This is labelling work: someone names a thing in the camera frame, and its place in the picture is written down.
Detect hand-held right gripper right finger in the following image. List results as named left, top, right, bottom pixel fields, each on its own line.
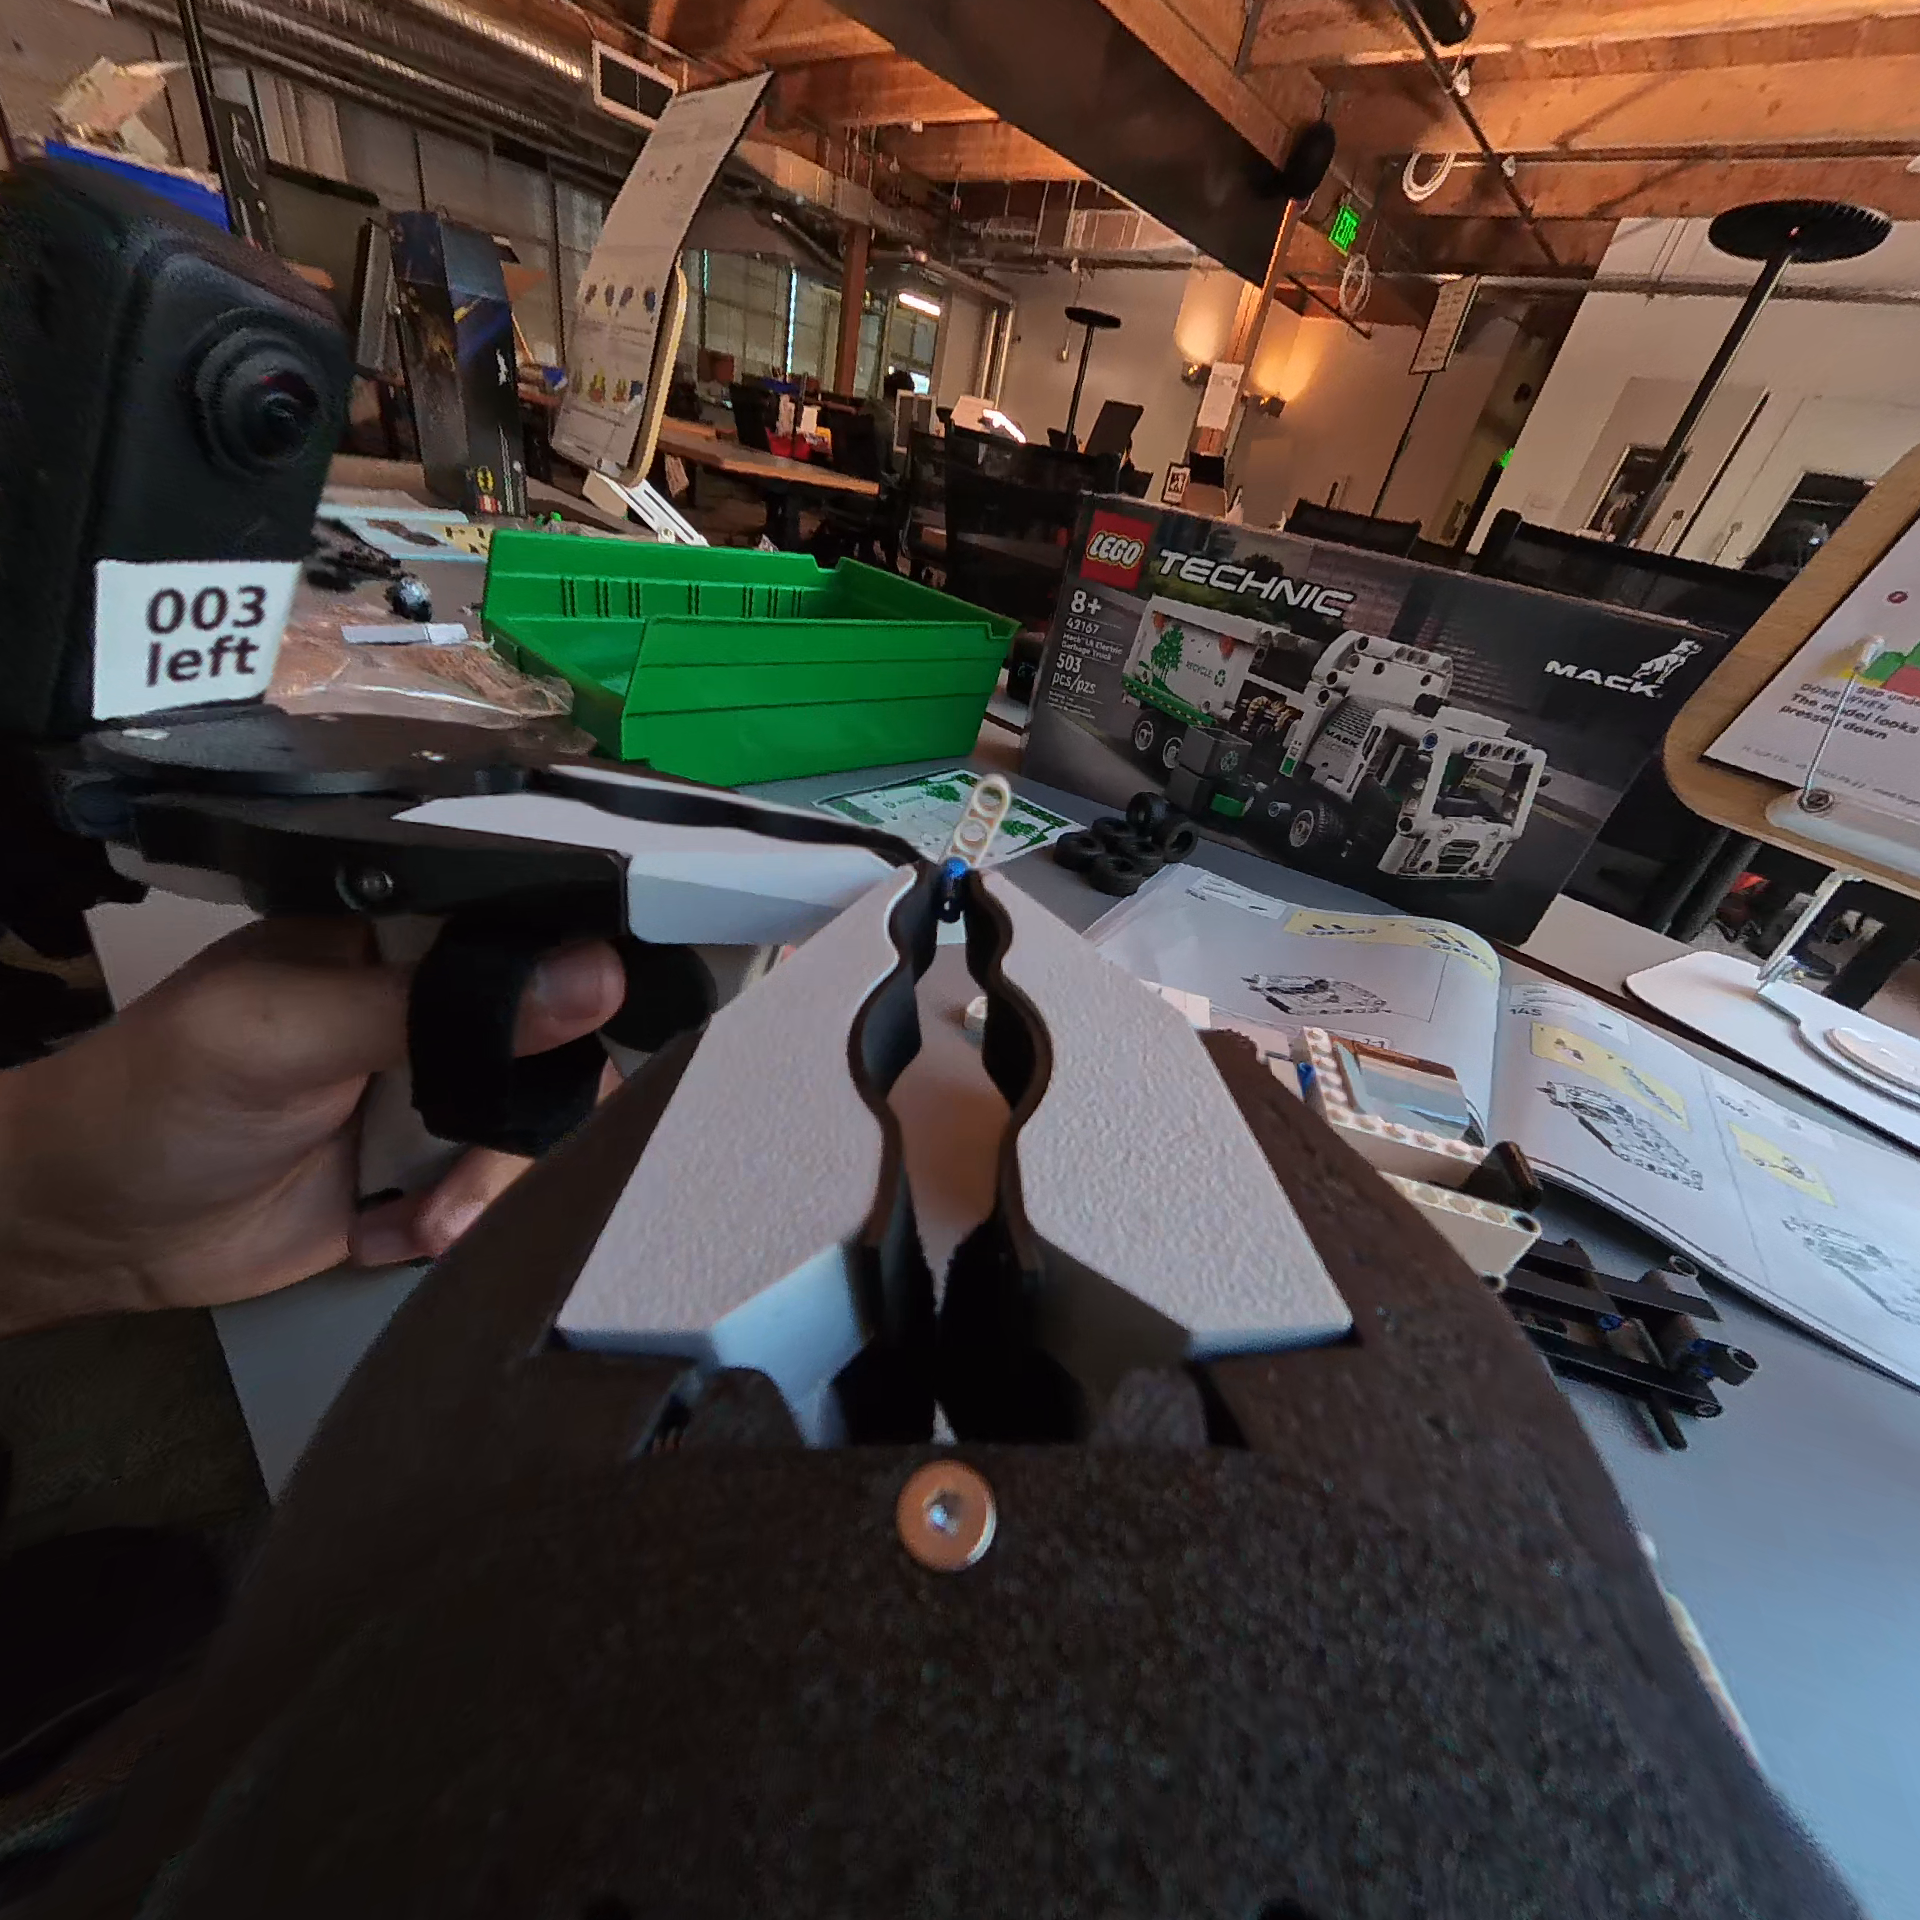
left=938, top=866, right=1361, bottom=1445

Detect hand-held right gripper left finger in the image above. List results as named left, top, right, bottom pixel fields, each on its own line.
left=556, top=866, right=944, bottom=1448

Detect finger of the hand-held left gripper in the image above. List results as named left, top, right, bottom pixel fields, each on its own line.
left=527, top=761, right=935, bottom=876
left=394, top=791, right=890, bottom=951

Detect white lego truck assembly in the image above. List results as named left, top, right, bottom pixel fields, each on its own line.
left=1267, top=1024, right=1547, bottom=1296

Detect small black lego parts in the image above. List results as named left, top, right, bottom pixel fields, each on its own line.
left=305, top=526, right=442, bottom=624

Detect lego instruction booklet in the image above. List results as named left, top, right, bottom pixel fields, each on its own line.
left=1083, top=862, right=1920, bottom=1390

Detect lego truck set box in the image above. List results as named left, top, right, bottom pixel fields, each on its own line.
left=1024, top=490, right=1743, bottom=943

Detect person's left hand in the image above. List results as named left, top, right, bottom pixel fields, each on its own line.
left=0, top=911, right=630, bottom=1337

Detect green plastic bin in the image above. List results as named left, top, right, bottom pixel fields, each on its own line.
left=480, top=526, right=1022, bottom=789

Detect green white sticker sheet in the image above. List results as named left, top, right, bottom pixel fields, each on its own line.
left=815, top=765, right=1086, bottom=868

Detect blue storage bin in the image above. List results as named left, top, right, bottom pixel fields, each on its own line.
left=42, top=136, right=226, bottom=194

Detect clear plastic bag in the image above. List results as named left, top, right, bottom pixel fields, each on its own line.
left=270, top=597, right=579, bottom=754

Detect white stand base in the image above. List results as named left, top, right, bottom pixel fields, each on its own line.
left=583, top=463, right=711, bottom=548
left=1624, top=870, right=1920, bottom=1157

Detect dark cardboard box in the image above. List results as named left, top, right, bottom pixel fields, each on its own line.
left=386, top=209, right=530, bottom=518

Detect wooden document board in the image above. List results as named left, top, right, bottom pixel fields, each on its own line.
left=1662, top=450, right=1920, bottom=903
left=626, top=266, right=694, bottom=484

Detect large printed instruction sheet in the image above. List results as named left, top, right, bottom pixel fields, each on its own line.
left=552, top=70, right=776, bottom=470

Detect black floor lamp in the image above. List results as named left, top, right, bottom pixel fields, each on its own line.
left=1628, top=198, right=1895, bottom=543
left=1063, top=305, right=1126, bottom=452

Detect black lego frame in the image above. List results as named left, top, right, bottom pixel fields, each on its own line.
left=1478, top=1142, right=1761, bottom=1454

